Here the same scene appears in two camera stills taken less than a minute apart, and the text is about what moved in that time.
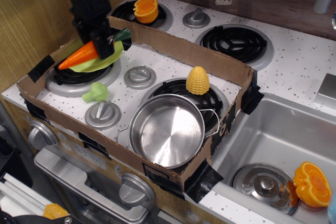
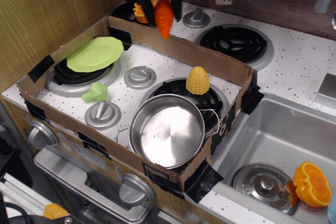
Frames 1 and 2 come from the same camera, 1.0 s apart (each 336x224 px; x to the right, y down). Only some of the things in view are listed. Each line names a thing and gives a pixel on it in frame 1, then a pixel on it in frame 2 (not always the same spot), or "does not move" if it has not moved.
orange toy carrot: (88, 52) to (164, 12)
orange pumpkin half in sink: (313, 186) does not move
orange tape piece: (53, 211) does not move
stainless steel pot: (167, 130) does not move
